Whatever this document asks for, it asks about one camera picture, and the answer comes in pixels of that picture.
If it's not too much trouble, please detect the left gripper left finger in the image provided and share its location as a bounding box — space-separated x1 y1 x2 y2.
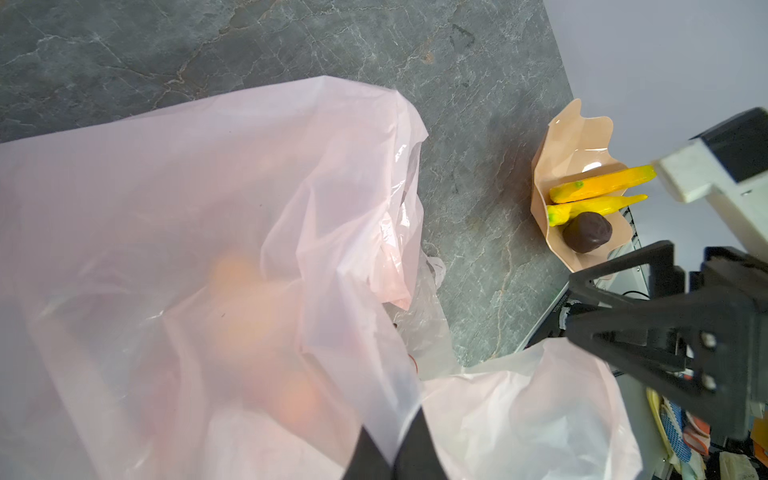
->
342 428 392 480

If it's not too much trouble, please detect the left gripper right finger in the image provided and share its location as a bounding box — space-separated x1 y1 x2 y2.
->
392 409 448 480

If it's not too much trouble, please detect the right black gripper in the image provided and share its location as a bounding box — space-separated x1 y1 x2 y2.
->
565 240 767 439

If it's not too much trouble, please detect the dark purple plum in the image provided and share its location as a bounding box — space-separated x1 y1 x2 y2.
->
562 212 613 254

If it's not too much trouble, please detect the yellow banana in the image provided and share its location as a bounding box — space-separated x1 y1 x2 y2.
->
547 194 648 227
549 165 657 204

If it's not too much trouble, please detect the orange fruit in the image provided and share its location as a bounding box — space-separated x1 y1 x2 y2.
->
205 253 331 432

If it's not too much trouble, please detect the pink plastic bag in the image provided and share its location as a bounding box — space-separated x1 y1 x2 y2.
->
1 77 642 479

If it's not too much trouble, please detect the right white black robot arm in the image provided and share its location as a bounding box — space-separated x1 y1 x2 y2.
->
565 107 767 438

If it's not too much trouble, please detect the beige wavy fruit plate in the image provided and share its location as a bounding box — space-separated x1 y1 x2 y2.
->
530 99 633 272

